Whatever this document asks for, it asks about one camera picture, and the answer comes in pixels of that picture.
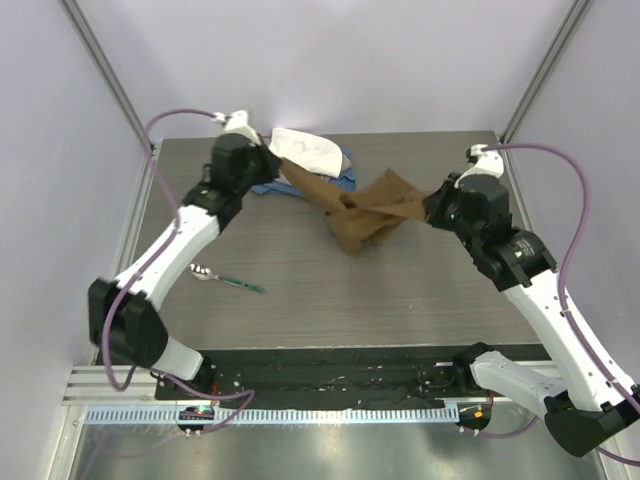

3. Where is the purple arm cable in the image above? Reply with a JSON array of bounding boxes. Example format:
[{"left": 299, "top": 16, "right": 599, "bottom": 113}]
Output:
[
  {"left": 474, "top": 142, "right": 640, "bottom": 467},
  {"left": 101, "top": 108, "right": 256, "bottom": 432}
]

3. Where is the spoon with green handle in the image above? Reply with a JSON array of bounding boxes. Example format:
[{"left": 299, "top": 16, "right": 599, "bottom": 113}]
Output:
[{"left": 188, "top": 263, "right": 265, "bottom": 294}]

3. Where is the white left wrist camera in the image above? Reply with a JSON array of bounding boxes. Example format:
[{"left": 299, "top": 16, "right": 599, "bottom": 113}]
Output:
[{"left": 213, "top": 110, "right": 261, "bottom": 144}]

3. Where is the aluminium frame rail left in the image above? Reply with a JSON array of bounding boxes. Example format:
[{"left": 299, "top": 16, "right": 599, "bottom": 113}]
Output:
[{"left": 58, "top": 0, "right": 157, "bottom": 156}]

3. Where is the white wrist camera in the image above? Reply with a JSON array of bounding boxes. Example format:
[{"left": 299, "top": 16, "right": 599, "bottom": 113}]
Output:
[
  {"left": 213, "top": 110, "right": 261, "bottom": 144},
  {"left": 461, "top": 144, "right": 504, "bottom": 179}
]

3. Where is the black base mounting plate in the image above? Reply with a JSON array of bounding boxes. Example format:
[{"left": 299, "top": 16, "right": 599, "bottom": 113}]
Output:
[{"left": 154, "top": 344, "right": 551, "bottom": 409}]

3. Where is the brown cloth napkin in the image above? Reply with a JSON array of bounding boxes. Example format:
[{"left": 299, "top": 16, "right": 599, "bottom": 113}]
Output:
[{"left": 281, "top": 160, "right": 428, "bottom": 255}]

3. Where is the aluminium frame rail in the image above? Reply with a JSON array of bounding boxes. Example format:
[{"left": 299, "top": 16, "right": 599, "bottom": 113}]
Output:
[
  {"left": 58, "top": 0, "right": 157, "bottom": 156},
  {"left": 499, "top": 0, "right": 593, "bottom": 143}
]

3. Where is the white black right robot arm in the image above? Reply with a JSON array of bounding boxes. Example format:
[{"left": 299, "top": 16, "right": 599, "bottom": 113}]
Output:
[{"left": 423, "top": 173, "right": 639, "bottom": 457}]

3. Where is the blue checkered cloth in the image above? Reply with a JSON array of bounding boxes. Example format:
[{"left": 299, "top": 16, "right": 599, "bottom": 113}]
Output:
[{"left": 251, "top": 166, "right": 357, "bottom": 198}]

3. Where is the aluminium frame rail right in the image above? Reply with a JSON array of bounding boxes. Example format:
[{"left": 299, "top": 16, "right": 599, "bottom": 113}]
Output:
[{"left": 499, "top": 0, "right": 593, "bottom": 143}]

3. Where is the white slotted cable duct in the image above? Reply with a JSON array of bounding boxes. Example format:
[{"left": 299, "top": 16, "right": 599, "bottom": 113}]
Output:
[{"left": 84, "top": 404, "right": 459, "bottom": 425}]

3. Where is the white folded cloth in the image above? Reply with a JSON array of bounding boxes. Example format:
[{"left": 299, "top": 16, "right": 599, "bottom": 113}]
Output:
[{"left": 269, "top": 127, "right": 343, "bottom": 178}]

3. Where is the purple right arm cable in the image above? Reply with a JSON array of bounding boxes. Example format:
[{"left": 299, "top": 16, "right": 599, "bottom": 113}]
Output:
[{"left": 474, "top": 142, "right": 640, "bottom": 467}]

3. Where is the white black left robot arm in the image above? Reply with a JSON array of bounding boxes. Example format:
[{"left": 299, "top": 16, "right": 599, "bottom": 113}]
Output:
[{"left": 88, "top": 133, "right": 280, "bottom": 399}]

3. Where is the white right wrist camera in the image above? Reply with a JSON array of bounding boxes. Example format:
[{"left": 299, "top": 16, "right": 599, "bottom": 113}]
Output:
[{"left": 461, "top": 144, "right": 504, "bottom": 179}]

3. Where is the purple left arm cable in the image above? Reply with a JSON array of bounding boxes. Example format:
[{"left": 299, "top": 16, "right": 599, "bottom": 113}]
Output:
[{"left": 101, "top": 108, "right": 256, "bottom": 432}]

